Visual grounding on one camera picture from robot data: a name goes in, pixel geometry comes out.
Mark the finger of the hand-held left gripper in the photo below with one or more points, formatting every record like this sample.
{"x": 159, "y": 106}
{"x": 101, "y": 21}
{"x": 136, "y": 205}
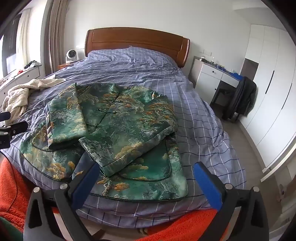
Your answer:
{"x": 18, "y": 128}

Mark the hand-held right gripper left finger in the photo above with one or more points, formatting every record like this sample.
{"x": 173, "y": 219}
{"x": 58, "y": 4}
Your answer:
{"x": 86, "y": 183}

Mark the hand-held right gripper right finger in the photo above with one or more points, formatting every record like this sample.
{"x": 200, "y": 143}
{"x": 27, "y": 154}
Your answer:
{"x": 208, "y": 185}

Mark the dark clothes on cabinet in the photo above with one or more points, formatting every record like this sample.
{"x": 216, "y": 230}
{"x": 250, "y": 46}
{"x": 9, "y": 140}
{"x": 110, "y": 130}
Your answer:
{"x": 31, "y": 64}

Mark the cream fleece blanket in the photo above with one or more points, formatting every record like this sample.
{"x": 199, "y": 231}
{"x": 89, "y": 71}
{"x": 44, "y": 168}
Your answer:
{"x": 20, "y": 92}

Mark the white windowsill cabinet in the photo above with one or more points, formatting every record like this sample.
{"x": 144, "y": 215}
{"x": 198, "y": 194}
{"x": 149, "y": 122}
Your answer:
{"x": 25, "y": 74}

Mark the wooden nightstand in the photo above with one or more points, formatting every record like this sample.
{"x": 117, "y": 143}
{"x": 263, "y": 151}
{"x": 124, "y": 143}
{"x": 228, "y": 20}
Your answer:
{"x": 66, "y": 65}

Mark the window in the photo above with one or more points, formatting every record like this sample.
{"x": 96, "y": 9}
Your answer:
{"x": 13, "y": 46}

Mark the white desk fan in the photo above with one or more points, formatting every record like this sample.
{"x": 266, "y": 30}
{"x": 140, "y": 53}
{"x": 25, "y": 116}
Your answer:
{"x": 71, "y": 56}

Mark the beige curtain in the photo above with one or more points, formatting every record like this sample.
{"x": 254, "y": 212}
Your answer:
{"x": 55, "y": 34}

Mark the white desk with drawers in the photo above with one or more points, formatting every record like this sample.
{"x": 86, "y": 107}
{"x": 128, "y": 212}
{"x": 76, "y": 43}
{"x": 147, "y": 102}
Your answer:
{"x": 208, "y": 78}

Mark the white wardrobe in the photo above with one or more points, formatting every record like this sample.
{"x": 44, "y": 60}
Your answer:
{"x": 270, "y": 92}

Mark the wooden bed headboard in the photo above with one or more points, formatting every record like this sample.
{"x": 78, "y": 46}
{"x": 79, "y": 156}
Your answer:
{"x": 136, "y": 41}

